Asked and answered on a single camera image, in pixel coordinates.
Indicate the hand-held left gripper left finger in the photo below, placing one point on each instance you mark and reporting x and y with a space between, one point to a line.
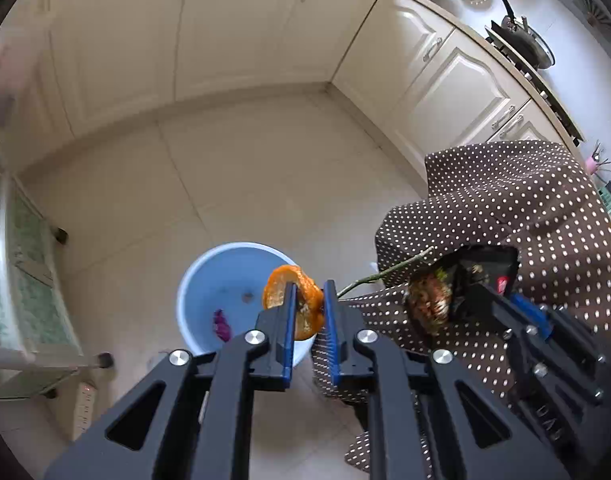
287 330

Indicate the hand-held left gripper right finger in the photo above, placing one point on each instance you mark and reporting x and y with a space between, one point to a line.
332 332

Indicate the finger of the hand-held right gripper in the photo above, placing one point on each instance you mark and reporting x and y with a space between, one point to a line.
530 314
490 317

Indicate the curled orange peel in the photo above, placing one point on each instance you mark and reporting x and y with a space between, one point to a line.
276 286

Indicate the black wrapper with red label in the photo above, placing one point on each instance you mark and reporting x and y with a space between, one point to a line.
490 265

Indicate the brown dried plant cluster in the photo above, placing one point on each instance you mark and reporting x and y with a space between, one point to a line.
429 302

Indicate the blue plastic bucket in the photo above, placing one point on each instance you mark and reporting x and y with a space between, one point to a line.
220 280

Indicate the purple peel scrap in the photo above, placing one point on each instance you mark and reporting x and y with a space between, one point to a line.
221 327

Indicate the thin green twig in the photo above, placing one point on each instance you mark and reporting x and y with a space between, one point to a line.
380 274

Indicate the brown polka dot tablecloth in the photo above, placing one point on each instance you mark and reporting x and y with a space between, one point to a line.
510 200

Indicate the pink utensil holder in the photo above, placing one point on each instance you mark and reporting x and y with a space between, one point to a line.
592 164

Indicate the white power strip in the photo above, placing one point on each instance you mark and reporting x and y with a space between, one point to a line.
85 410

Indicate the gas stove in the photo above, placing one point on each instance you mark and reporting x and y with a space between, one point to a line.
545 95

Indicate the glass shelf cart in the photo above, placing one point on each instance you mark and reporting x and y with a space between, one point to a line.
25 270

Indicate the black frying pan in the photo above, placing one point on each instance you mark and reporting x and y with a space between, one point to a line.
528 42

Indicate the cream kitchen cabinets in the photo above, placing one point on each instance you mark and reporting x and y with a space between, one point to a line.
235 25

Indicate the round wall vent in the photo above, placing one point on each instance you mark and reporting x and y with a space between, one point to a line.
596 14

